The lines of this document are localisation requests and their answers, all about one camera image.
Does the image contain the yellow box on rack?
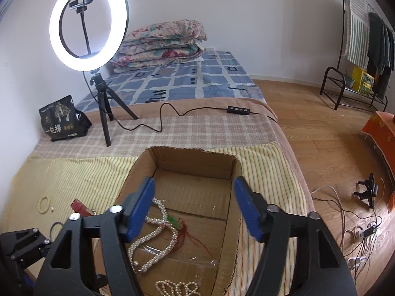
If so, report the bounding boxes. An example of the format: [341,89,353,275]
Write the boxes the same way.
[352,66,374,95]

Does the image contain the red strap wristwatch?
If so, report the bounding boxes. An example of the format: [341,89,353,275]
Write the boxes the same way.
[70,199,97,217]

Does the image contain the striped yellow cloth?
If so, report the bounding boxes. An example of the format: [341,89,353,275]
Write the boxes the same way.
[1,142,309,295]

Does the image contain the ring light cable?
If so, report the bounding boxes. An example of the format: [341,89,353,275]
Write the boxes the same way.
[82,70,277,134]

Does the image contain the green jade pendant red cord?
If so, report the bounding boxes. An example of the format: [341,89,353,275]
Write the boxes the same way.
[166,215,214,258]

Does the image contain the striped hanging cloth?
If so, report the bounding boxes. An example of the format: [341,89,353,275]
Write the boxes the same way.
[343,0,370,70]

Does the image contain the white power strip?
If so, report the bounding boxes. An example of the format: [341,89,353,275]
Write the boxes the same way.
[343,224,382,269]

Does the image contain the dark hanging clothes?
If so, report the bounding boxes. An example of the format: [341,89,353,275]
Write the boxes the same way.
[367,12,394,100]

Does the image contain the black snack bag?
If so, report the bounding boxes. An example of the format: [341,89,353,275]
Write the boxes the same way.
[39,95,92,142]

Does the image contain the black clothes rack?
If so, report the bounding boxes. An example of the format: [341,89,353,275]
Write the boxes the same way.
[319,0,394,111]

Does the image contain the folded floral quilt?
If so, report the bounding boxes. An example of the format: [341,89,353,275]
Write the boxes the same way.
[110,19,208,72]

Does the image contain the cardboard box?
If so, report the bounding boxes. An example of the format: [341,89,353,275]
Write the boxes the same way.
[117,147,242,295]

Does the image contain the small pearl bracelet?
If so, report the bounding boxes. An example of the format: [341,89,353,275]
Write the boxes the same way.
[155,279,200,296]

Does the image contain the blue patterned bedsheet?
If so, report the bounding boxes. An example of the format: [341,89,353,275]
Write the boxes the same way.
[75,50,267,112]

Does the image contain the phone holder clamp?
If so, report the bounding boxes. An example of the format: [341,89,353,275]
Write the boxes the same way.
[69,0,93,56]

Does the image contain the blue bangle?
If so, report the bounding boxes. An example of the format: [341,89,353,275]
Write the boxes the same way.
[50,221,64,241]

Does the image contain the orange box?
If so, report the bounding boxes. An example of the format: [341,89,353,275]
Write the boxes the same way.
[361,111,395,180]

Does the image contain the small black tripod on floor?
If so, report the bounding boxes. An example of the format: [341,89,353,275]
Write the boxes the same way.
[353,173,378,210]

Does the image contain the cream bead bracelet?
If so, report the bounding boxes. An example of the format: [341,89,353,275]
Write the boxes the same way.
[37,196,51,214]

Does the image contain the twisted pearl necklace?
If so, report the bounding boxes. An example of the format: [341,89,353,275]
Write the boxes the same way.
[127,197,180,274]

